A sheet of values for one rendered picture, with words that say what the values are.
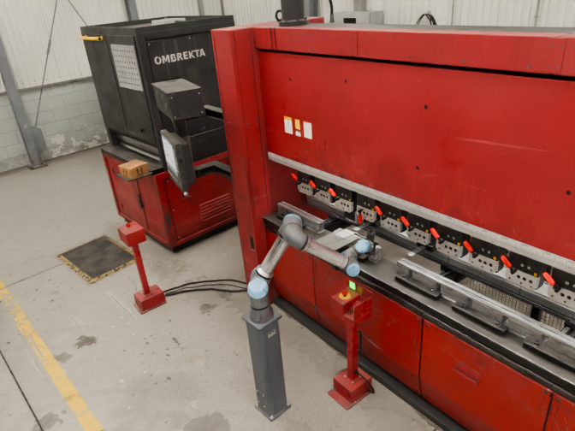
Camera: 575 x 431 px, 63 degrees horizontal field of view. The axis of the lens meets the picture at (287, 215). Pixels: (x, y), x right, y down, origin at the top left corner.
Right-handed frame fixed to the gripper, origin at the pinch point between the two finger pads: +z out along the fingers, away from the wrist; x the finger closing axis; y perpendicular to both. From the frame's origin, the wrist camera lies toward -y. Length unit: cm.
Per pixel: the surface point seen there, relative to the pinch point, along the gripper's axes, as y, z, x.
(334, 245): 4.3, -6.8, -24.0
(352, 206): -22.0, -5.3, -15.3
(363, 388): 99, 16, 1
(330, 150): -56, -16, -31
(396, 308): 37.6, -10.5, 20.1
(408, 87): -81, -65, 21
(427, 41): -97, -82, 30
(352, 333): 58, -7, -6
